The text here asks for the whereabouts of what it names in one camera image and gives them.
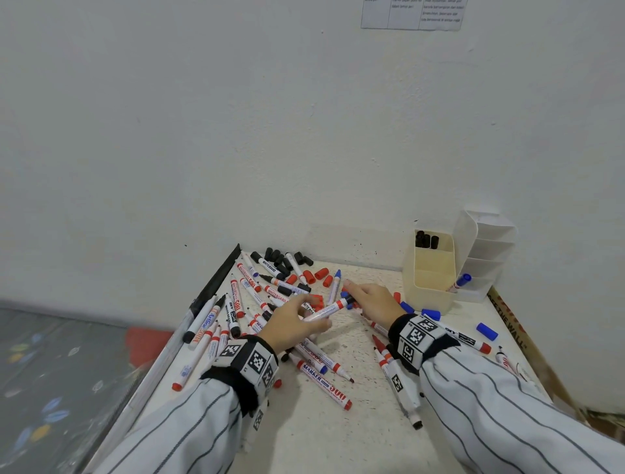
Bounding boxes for person's left hand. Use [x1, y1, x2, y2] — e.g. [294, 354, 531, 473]
[257, 294, 333, 355]

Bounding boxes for person's right hand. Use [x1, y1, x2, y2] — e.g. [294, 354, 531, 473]
[343, 281, 407, 332]

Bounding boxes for white marker with red band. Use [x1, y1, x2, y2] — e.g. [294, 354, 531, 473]
[302, 292, 356, 323]

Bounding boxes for person's left forearm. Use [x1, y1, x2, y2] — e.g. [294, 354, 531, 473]
[93, 376, 256, 474]

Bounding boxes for person's right forearm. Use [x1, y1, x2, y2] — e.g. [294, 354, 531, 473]
[419, 346, 625, 474]

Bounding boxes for scattered red marker caps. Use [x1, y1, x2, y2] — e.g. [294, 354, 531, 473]
[285, 267, 402, 313]

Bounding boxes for pile of whiteboard markers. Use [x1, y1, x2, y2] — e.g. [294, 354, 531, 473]
[172, 251, 530, 431]

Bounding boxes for cream plastic organizer box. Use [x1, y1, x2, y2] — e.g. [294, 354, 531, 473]
[402, 230, 458, 314]

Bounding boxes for black tagged right wrist band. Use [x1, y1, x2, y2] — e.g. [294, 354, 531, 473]
[388, 313, 461, 377]

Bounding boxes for black tagged wrist band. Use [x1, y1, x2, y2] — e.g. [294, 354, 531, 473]
[388, 313, 461, 377]
[200, 334, 280, 417]

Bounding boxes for pile of black marker caps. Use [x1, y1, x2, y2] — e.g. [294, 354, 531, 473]
[250, 247, 314, 280]

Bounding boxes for black tagged left wrist band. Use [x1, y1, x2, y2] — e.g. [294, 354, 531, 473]
[200, 334, 280, 417]

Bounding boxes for white tiered plastic organizer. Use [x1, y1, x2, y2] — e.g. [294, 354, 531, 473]
[451, 210, 517, 304]

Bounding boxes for red object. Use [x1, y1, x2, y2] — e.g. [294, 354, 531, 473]
[125, 327, 175, 368]

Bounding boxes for brown printed cardboard box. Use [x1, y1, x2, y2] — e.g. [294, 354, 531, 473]
[488, 286, 592, 426]

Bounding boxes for grey patterned floor mat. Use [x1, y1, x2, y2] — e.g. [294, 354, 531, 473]
[0, 307, 143, 474]

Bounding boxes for printed paper sheet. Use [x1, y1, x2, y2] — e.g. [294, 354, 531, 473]
[361, 0, 464, 32]

